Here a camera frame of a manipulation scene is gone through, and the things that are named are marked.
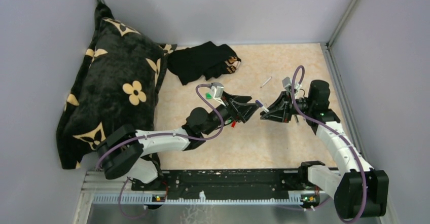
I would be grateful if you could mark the white pen with clip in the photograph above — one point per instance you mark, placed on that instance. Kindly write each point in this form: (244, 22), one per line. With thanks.
(264, 108)

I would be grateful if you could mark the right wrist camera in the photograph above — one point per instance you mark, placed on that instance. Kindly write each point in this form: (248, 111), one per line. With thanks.
(288, 84)

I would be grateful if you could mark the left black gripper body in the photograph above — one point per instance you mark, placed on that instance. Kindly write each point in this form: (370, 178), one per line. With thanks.
(230, 109)

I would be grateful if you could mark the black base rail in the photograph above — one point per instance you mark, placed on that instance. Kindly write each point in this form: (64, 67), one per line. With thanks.
(233, 185)

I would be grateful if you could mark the black floral plush pillow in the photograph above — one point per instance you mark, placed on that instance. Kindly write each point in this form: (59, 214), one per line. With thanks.
(118, 83)

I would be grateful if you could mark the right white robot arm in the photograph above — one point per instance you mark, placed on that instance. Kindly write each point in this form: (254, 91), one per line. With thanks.
(358, 189)

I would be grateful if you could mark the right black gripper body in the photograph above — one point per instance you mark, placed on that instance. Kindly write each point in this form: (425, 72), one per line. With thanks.
(287, 111)

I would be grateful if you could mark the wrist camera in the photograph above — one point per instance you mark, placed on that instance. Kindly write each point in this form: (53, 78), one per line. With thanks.
(288, 84)
(216, 92)

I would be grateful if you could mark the black folded cloth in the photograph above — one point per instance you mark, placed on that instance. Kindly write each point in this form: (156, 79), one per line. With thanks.
(207, 60)

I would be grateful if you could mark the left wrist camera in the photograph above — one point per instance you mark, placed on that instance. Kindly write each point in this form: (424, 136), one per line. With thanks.
(216, 92)

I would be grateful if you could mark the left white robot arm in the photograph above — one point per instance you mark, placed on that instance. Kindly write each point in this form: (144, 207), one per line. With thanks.
(122, 153)

